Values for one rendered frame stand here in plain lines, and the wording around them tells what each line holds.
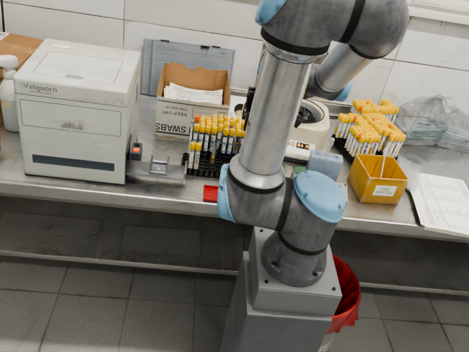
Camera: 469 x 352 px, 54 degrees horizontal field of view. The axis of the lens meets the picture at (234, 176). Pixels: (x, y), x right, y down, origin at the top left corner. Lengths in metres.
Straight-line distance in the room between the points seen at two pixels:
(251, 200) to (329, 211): 0.16
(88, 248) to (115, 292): 0.29
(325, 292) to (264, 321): 0.15
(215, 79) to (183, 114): 0.30
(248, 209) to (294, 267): 0.18
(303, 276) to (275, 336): 0.19
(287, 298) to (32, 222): 1.38
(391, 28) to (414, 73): 1.25
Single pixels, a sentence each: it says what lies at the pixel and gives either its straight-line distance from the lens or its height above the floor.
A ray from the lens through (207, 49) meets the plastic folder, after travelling 1.81.
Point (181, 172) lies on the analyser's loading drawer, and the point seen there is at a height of 0.92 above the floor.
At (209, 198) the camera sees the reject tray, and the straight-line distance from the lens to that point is 1.35.
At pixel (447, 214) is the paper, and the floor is 0.89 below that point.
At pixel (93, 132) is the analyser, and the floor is 1.04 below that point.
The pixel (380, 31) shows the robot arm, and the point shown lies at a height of 1.52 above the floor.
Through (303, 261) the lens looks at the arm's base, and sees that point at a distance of 1.02.
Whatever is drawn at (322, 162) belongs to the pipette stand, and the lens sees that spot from 1.47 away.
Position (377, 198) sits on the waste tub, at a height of 0.90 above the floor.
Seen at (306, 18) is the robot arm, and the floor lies 1.52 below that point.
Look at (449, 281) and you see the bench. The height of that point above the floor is 0.27.
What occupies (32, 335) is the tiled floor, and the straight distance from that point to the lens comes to 2.13.
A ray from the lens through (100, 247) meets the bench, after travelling 2.04.
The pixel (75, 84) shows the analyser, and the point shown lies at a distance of 1.23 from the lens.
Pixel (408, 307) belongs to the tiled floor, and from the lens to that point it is 2.55.
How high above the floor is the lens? 1.72
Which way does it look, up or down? 35 degrees down
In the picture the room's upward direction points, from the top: 11 degrees clockwise
